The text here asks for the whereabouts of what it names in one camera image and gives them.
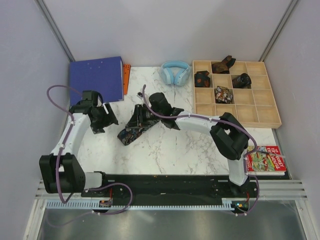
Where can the light blue headphones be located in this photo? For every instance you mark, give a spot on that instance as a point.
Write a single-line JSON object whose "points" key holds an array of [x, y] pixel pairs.
{"points": [[175, 73]]}

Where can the brown patterned rolled tie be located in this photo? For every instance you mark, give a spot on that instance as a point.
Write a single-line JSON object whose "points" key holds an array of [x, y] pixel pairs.
{"points": [[223, 67]]}

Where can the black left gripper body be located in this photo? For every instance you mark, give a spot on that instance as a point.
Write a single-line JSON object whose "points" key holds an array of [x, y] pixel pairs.
{"points": [[100, 112]]}

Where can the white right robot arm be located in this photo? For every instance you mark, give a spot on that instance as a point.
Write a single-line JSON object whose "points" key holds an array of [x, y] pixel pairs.
{"points": [[229, 136]]}

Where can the red white patterned rolled tie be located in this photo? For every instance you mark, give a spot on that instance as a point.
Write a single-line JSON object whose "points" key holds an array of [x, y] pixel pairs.
{"points": [[223, 95]]}

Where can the blue ring binder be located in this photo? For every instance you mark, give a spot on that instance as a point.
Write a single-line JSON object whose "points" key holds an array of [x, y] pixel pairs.
{"points": [[104, 75]]}

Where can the navy floral necktie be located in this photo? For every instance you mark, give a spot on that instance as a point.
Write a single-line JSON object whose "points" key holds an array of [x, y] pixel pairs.
{"points": [[129, 135]]}

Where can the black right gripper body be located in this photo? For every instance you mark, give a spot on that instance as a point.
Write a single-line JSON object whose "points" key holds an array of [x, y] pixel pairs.
{"points": [[151, 115]]}

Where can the white cable duct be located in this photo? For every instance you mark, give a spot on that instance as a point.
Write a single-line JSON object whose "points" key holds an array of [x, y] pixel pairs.
{"points": [[91, 204]]}

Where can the wooden compartment tray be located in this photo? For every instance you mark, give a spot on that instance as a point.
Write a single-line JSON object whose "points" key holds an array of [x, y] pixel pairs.
{"points": [[254, 106]]}

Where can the orange perforated plastic piece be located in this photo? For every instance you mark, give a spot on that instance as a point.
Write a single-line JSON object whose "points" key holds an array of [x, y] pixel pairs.
{"points": [[126, 77]]}

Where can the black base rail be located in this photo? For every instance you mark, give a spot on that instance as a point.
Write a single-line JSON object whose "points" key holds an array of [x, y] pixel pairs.
{"points": [[172, 189]]}

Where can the black glossy rolled tie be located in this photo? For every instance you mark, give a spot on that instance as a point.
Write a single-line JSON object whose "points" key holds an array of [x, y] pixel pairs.
{"points": [[241, 81]]}

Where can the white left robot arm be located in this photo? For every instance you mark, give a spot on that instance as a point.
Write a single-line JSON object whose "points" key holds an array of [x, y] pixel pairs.
{"points": [[61, 172]]}

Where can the red children's book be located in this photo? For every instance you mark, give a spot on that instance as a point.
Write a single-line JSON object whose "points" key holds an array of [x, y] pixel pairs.
{"points": [[266, 161]]}

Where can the dark orange-dotted rolled tie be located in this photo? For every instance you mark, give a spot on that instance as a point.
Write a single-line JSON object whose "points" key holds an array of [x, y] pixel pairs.
{"points": [[202, 79]]}

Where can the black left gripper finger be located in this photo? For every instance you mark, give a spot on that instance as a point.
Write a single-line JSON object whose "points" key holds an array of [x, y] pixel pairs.
{"points": [[97, 125], [110, 115]]}

